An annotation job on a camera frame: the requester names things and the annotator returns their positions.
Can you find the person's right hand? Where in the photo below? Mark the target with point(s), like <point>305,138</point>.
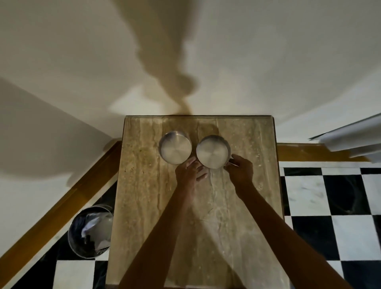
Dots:
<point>242,174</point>

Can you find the person's left hand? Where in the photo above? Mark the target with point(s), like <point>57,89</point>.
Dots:
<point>186,175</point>

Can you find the person's left forearm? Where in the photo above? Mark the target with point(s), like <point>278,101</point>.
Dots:
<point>162,238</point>

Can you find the steel waste bin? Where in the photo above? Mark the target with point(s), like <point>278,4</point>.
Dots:
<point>76,235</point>

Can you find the white curtain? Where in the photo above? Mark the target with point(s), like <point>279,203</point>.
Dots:
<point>354,137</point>

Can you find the person's left fingers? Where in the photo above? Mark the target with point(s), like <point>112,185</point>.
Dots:
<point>200,172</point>

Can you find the person's right fingers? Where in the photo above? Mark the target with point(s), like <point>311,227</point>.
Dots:
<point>232,160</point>

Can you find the white crumpled paper trash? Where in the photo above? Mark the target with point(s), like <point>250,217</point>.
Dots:
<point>99,229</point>

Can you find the wooden baseboard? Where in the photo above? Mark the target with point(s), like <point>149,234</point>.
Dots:
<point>309,152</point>
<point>56,214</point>

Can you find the person's right forearm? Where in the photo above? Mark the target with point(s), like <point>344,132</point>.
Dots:
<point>282,238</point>

